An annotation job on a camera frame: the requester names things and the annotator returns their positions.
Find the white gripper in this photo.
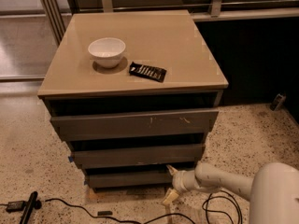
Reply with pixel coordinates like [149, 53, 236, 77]
[162, 164, 197, 206]

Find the grey bottom drawer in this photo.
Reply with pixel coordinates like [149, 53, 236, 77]
[84, 165, 172, 189]

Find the grey drawer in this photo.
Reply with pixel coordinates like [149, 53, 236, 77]
[84, 165, 172, 189]
[50, 109, 218, 141]
[72, 144, 205, 169]

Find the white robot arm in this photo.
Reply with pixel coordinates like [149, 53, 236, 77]
[163, 161, 299, 224]

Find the grey middle drawer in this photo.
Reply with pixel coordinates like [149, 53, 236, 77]
[72, 144, 205, 169]

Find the grey top drawer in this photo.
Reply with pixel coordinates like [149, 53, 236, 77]
[50, 109, 218, 141]

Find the grey drawer cabinet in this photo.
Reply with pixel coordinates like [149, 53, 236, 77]
[37, 9, 230, 194]

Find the small black floor block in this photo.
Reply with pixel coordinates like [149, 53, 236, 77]
[97, 211, 113, 217]

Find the black snack packet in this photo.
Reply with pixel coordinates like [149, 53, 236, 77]
[129, 63, 166, 83]

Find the small dark floor device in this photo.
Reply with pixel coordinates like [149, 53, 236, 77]
[270, 93, 286, 111]

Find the black bar device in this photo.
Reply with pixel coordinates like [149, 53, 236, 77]
[19, 191, 42, 224]

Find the white ceramic bowl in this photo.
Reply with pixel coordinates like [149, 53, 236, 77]
[88, 37, 126, 68]

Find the black power adapter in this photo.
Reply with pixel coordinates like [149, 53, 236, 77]
[6, 201, 26, 213]

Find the black looped cable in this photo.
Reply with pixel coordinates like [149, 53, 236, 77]
[201, 192, 244, 224]

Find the black floor cable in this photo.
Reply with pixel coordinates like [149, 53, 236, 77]
[45, 197, 196, 224]

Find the metal railing frame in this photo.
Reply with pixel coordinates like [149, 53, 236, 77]
[40, 0, 299, 42]

